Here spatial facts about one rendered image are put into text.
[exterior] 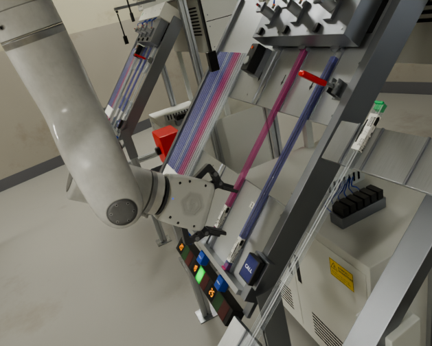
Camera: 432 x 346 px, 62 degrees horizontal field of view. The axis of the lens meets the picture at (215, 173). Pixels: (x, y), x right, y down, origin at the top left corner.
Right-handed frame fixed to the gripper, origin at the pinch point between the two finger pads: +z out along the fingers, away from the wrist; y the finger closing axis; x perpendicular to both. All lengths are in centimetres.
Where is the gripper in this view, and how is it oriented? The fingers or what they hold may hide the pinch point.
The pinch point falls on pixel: (225, 210)
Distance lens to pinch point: 76.0
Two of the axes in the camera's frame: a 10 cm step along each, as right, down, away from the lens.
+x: -4.7, -1.2, 8.8
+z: 8.4, 2.4, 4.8
